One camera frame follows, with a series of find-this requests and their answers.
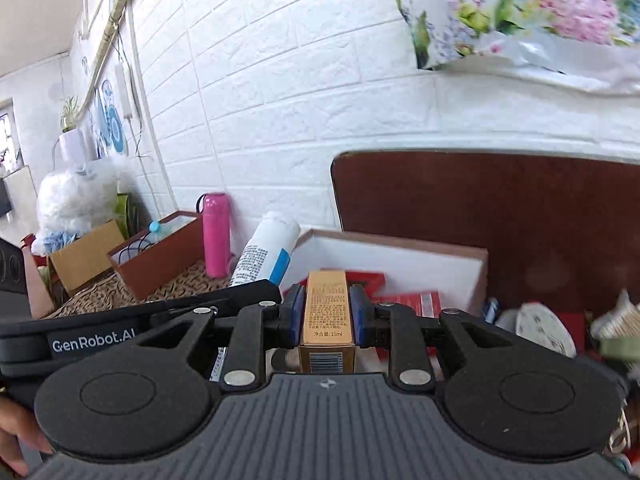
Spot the red black tray box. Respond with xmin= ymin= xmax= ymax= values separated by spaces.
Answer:
xmin=308 ymin=269 xmax=385 ymax=310

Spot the golden tall cosmetic box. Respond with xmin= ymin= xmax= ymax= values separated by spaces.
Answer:
xmin=298 ymin=270 xmax=356 ymax=375

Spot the white blue bottle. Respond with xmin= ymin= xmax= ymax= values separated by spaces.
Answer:
xmin=230 ymin=211 xmax=300 ymax=286

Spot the person's left hand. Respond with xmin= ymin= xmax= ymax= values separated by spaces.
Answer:
xmin=0 ymin=396 xmax=52 ymax=477

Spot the red small box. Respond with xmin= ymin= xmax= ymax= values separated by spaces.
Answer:
xmin=372 ymin=290 xmax=442 ymax=318

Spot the tan cardboard box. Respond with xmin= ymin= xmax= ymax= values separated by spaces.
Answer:
xmin=49 ymin=220 xmax=125 ymax=296

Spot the pink thermos bottle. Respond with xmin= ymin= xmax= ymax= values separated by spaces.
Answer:
xmin=196 ymin=193 xmax=231 ymax=278

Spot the brown open box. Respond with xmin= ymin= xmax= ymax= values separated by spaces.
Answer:
xmin=108 ymin=211 xmax=204 ymax=299

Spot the white fluffy plastic bag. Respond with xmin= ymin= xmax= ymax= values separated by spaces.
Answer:
xmin=32 ymin=158 xmax=128 ymax=257

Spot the white perforated insole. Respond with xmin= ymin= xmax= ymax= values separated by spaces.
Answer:
xmin=515 ymin=302 xmax=577 ymax=358

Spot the white potted plant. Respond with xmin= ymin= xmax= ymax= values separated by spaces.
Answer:
xmin=52 ymin=96 xmax=89 ymax=167

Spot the dark brown headboard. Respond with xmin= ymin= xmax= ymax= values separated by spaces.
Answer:
xmin=331 ymin=150 xmax=639 ymax=315

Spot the floral plastic bag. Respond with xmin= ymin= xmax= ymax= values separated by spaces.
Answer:
xmin=395 ymin=0 xmax=639 ymax=96

